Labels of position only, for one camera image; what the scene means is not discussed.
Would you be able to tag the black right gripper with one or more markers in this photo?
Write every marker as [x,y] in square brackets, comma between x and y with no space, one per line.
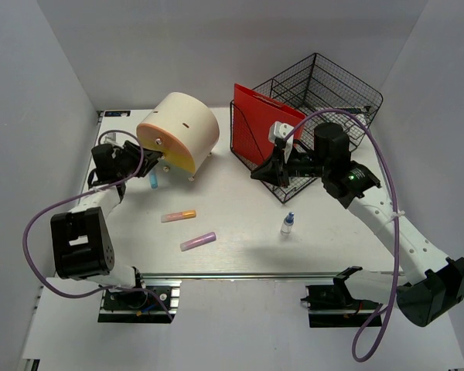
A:
[276,171]

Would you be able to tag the blue tube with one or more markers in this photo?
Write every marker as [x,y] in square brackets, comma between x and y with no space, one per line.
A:
[153,181]

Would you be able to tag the red file folder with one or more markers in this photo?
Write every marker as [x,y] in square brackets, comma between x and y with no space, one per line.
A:
[253,115]

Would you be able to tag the peach top drawer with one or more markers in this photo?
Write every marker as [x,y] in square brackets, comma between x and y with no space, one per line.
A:
[157,139]

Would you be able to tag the aluminium front rail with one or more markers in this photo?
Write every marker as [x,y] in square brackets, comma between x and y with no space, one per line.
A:
[240,276]

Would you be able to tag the purple tube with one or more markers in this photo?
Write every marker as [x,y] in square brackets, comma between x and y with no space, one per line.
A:
[198,241]

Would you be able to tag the black label sticker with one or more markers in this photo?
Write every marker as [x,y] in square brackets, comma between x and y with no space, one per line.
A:
[117,113]

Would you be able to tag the cream semicircular drawer box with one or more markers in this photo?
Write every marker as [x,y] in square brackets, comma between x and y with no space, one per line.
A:
[191,121]

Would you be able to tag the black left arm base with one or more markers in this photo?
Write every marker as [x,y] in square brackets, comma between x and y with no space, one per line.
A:
[160,307]

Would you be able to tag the orange capped pink tube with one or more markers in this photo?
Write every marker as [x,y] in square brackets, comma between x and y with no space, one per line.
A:
[182,215]

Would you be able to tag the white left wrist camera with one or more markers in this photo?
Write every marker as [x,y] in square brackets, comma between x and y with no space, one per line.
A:
[109,138]

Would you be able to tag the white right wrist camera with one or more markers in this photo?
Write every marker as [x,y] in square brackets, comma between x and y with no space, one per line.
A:
[282,131]

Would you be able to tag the black wire mesh organizer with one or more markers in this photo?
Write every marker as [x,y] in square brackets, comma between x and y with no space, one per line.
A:
[312,84]

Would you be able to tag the yellow bottom drawer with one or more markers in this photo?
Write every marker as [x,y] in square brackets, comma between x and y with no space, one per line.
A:
[179,162]

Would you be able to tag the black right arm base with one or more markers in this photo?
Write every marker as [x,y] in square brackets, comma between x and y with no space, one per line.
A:
[332,306]

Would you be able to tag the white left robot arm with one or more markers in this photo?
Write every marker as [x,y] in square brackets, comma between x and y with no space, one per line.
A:
[82,246]

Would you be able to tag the small blue capped bottle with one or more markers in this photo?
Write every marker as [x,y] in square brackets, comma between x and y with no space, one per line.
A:
[287,224]

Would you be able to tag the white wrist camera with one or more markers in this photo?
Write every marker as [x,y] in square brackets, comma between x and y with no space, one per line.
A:
[109,138]
[282,131]

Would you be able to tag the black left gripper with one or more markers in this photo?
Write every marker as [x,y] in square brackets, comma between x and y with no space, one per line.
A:
[150,158]

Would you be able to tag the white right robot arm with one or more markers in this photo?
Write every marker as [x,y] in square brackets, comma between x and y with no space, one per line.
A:
[428,283]

